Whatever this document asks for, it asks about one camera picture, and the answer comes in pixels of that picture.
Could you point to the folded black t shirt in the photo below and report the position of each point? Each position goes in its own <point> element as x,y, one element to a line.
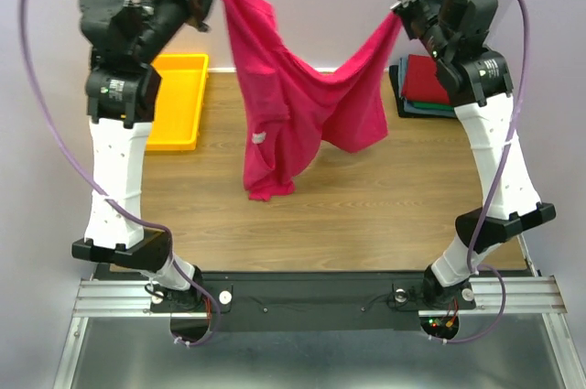
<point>400,103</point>

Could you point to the folded blue grey t shirt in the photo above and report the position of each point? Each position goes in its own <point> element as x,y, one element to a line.
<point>402,75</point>

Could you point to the aluminium frame rail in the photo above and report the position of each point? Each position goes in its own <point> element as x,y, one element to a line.
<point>387,209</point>

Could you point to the yellow plastic tray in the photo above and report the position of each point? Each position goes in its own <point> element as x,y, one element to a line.
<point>179,101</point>

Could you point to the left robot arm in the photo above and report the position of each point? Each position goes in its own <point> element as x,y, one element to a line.
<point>122,89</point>

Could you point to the pink t shirt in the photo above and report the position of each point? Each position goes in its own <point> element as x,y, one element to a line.
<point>291,108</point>

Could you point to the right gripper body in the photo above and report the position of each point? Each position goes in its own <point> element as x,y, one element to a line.
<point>423,13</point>

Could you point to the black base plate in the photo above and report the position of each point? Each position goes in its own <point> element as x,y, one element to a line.
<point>305,301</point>

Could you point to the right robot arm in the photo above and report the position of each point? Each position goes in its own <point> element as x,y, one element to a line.
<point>480,91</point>

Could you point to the folded green t shirt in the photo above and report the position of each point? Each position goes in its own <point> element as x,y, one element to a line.
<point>431,109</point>

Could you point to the folded red t shirt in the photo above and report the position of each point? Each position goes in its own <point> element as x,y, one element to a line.
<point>421,84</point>

